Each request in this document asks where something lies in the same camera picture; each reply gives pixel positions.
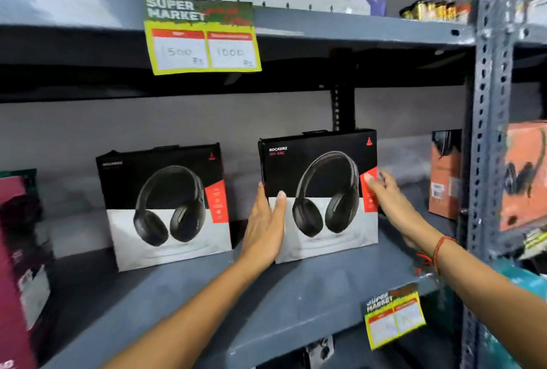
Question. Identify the person's left hand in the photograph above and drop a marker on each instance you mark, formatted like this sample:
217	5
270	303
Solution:
261	232

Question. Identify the person's right hand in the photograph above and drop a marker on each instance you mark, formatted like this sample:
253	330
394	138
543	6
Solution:
395	208

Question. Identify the person's left thumb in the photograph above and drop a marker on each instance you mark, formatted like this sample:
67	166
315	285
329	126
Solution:
280	210

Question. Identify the person's right thumb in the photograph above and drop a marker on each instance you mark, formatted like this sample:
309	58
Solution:
372	184

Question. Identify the black white headphone box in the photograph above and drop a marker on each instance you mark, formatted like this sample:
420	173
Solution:
318	193
166	206

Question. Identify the person's right forearm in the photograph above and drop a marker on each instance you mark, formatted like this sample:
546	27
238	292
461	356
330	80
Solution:
491	296

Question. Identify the person's left forearm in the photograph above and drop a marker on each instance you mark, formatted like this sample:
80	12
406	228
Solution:
188	321

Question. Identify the orange headphone box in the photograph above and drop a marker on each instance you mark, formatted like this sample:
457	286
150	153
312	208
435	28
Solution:
523	176
444	176

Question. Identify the small yellow price tag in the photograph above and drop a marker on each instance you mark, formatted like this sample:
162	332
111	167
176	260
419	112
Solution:
395	317

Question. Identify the small white black box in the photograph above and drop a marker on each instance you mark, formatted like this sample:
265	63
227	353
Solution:
319	351

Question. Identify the yellow green label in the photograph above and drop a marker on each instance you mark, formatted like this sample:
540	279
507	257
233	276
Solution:
534	242

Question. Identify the pack of gold batteries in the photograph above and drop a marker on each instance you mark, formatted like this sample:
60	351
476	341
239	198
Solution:
433	11

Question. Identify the teal plastic packet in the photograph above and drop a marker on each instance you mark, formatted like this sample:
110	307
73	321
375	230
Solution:
527	292

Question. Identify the large yellow price tag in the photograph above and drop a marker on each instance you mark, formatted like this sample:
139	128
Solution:
201	37

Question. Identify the maroon product box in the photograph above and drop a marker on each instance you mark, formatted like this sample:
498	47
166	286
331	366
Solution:
19	270

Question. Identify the black perforated rack post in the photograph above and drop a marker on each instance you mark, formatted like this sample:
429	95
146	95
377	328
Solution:
343	108

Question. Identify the grey perforated rack post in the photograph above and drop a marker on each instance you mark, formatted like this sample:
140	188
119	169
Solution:
489	125

